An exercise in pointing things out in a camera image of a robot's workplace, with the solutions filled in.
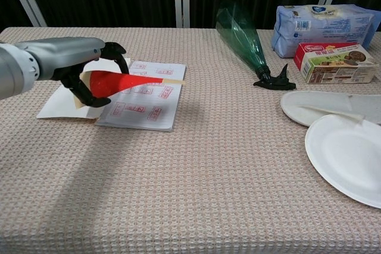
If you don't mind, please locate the beige woven tablecloth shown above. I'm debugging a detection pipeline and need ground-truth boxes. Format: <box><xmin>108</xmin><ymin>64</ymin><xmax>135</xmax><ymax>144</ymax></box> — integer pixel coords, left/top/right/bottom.
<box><xmin>0</xmin><ymin>26</ymin><xmax>381</xmax><ymax>254</ymax></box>

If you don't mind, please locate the blue tissue pack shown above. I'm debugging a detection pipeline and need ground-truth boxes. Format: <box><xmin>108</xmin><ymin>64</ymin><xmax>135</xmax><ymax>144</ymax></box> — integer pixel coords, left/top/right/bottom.
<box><xmin>270</xmin><ymin>4</ymin><xmax>381</xmax><ymax>58</ymax></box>

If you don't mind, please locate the white paper plate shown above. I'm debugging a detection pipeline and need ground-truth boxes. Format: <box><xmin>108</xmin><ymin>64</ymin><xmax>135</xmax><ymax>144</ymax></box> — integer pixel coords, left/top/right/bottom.
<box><xmin>304</xmin><ymin>113</ymin><xmax>381</xmax><ymax>209</ymax></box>

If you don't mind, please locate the red and tan bookmark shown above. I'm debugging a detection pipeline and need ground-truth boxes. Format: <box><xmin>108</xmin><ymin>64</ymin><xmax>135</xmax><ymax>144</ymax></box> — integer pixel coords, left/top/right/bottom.
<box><xmin>73</xmin><ymin>69</ymin><xmax>186</xmax><ymax>109</ymax></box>

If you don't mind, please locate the white disposable slipper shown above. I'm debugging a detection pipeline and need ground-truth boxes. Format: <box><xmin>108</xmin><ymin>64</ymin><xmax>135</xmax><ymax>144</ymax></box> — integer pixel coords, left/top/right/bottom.
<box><xmin>280</xmin><ymin>90</ymin><xmax>381</xmax><ymax>127</ymax></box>

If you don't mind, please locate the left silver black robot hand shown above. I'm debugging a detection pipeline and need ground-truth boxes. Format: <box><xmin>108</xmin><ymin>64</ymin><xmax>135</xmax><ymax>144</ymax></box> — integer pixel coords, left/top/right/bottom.
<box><xmin>14</xmin><ymin>37</ymin><xmax>130</xmax><ymax>108</ymax></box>

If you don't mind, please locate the notebook with yellow cover band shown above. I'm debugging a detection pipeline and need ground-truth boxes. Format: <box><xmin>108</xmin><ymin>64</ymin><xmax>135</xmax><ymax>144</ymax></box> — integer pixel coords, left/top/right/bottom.
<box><xmin>36</xmin><ymin>57</ymin><xmax>187</xmax><ymax>132</ymax></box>

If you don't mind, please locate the red green biscuit box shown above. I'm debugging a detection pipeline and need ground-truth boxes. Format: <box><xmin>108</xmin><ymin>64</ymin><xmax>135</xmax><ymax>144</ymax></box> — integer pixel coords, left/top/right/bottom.
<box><xmin>293</xmin><ymin>42</ymin><xmax>380</xmax><ymax>84</ymax></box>

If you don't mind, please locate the green bottle black spray trigger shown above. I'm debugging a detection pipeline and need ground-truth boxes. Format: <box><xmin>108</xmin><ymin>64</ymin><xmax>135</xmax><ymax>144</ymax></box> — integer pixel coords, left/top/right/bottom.
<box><xmin>216</xmin><ymin>0</ymin><xmax>297</xmax><ymax>90</ymax></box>

